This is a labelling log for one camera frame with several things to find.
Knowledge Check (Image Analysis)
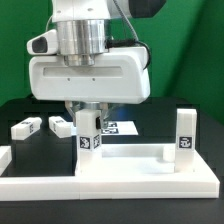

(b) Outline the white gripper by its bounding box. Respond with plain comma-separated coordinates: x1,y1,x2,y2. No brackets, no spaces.
29,47,150,125

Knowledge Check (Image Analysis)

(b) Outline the white desk tabletop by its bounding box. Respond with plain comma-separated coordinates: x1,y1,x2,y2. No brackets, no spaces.
75,144,220,198

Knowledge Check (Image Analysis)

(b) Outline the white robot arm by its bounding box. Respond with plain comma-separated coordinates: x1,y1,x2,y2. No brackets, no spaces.
27,0,166,123

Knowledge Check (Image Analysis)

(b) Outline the sheet of fiducial markers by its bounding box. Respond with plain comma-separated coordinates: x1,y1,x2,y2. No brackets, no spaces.
102,121,138,135

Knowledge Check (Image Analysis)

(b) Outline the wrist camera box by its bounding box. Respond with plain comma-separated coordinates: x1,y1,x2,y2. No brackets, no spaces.
27,29,59,55

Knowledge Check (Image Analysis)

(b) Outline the white U-shaped fixture frame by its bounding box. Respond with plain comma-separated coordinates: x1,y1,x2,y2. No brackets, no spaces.
0,143,221,202

